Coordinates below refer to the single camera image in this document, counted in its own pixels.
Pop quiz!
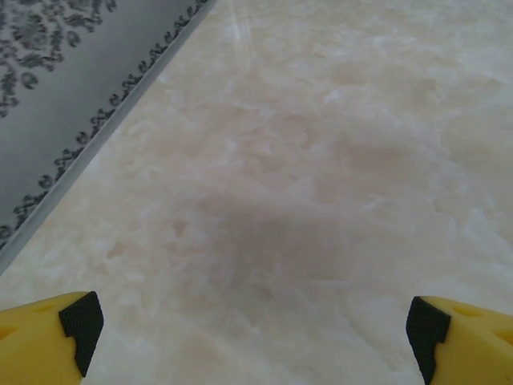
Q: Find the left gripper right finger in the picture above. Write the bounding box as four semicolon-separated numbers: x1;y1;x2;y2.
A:
405;295;513;385

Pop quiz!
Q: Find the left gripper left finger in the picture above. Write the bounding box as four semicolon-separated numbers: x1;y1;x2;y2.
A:
0;290;105;385

